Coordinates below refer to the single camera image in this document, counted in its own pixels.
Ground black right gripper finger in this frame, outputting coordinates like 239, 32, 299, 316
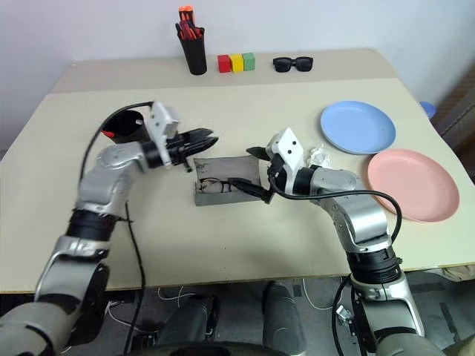
226, 177, 275, 205
246, 146, 274, 162

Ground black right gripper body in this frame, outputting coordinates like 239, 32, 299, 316
266, 156, 295, 194

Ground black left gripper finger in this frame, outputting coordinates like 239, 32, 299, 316
183, 128, 214, 145
189, 137, 220, 158

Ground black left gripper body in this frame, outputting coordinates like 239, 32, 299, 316
165, 133, 194, 174

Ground grey felt glasses case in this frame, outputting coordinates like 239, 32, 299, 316
192, 153, 266, 207

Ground tortoiseshell eyeglasses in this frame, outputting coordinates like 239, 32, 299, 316
199, 177, 240, 195

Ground crumpled white tissue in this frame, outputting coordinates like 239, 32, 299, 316
305, 144, 332, 168

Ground empty wide black cup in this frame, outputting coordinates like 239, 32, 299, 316
101, 108, 154, 146

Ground tall black pen holder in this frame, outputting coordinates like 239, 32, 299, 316
180, 35, 209, 76

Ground black sunglasses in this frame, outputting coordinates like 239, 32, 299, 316
272, 56, 314, 73

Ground light blue plate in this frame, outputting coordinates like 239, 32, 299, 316
319, 99, 398, 156

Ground red pen in holder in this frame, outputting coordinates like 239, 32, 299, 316
179, 22, 198, 42

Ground pink plate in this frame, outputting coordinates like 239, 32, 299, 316
367, 148, 462, 224

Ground dark rounded shape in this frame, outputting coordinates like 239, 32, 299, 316
158, 291, 220, 356
261, 280, 308, 356

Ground blue round container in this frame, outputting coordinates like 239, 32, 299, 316
419, 100, 436, 120

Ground ribbed furniture panel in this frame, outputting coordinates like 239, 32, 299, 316
433, 69, 475, 157

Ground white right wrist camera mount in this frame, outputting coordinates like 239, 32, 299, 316
266, 127, 307, 186

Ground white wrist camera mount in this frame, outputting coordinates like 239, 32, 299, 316
266, 127, 307, 186
145, 101, 181, 168

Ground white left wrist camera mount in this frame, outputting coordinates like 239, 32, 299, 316
145, 101, 181, 168

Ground white floor cable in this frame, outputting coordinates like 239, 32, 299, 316
301, 277, 335, 312
106, 284, 198, 329

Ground small metal floor bracket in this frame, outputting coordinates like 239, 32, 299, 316
335, 307, 354, 328

